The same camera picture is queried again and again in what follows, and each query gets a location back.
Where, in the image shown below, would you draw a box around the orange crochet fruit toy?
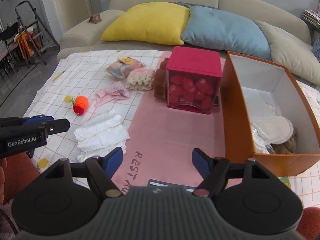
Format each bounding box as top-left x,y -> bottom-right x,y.
64,95 -> 89,115

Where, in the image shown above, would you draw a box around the white cloth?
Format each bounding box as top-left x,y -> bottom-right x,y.
74,110 -> 130,162

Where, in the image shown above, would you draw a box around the pink cloth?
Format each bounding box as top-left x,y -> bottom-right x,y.
95,81 -> 130,107

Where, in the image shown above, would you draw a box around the white item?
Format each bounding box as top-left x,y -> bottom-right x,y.
248,101 -> 294,154

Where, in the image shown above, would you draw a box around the brown knitted soft item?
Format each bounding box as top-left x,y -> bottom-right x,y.
271,127 -> 298,154

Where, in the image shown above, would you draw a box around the yellow labelled plastic packet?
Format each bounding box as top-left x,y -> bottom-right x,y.
106,57 -> 145,80

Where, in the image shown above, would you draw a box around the pink white knitted scrunchie pack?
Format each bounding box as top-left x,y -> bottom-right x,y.
125,68 -> 155,91

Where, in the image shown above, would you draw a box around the person's left hand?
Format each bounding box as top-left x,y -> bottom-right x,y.
0,158 -> 7,205

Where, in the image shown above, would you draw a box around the white lemon grid tablecloth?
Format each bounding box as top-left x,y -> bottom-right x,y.
22,49 -> 320,209

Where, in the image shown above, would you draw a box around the pink paper mat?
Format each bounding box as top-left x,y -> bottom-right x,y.
111,49 -> 249,196

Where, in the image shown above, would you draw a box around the black step ladder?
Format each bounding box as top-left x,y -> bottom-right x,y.
15,1 -> 60,67

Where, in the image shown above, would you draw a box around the orange cardboard box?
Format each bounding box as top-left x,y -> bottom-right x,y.
220,52 -> 319,177

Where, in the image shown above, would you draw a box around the beige fabric sofa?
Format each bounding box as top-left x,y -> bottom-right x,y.
56,0 -> 320,86

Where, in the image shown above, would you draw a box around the red lidded storage cube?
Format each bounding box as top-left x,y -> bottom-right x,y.
166,47 -> 222,114

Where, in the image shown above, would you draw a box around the brown ridged block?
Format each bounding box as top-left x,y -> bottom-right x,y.
153,58 -> 169,100

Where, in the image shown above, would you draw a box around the small brown card stand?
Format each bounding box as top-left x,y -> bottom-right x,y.
88,13 -> 102,24

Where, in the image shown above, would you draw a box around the beige door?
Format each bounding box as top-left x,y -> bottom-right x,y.
53,0 -> 101,32

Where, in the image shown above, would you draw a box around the yellow cushion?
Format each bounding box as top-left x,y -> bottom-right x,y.
100,2 -> 190,46

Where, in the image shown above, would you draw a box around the beige grey cushion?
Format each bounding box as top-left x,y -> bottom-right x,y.
255,20 -> 319,86

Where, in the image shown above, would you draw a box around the light blue cushion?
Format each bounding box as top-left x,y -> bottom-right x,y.
181,6 -> 271,61

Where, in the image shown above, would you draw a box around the stack of books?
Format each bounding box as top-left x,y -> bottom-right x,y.
302,9 -> 320,28

